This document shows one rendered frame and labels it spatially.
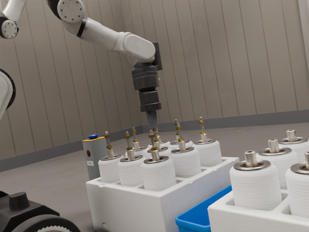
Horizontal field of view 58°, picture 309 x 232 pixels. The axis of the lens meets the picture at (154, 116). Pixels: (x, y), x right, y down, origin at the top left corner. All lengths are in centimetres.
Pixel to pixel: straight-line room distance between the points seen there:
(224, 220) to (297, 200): 15
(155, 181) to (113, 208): 20
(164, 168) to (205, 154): 21
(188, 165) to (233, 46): 240
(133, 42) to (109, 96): 293
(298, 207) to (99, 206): 65
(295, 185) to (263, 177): 6
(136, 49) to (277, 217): 63
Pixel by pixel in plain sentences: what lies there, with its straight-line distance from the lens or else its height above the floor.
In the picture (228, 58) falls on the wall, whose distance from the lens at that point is 318.
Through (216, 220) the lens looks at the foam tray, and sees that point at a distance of 63.
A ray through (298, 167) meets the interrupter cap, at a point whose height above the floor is 25.
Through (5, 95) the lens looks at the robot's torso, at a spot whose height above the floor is 51.
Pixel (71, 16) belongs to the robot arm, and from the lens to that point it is 90.
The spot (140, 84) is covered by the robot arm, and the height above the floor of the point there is 48.
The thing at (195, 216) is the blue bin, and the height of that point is 10.
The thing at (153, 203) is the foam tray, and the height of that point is 16.
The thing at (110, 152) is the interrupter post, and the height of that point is 27.
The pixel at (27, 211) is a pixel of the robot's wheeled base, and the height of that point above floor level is 21.
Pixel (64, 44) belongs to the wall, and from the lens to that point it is 366.
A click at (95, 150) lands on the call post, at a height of 27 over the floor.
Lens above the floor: 42
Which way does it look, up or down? 3 degrees down
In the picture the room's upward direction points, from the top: 10 degrees counter-clockwise
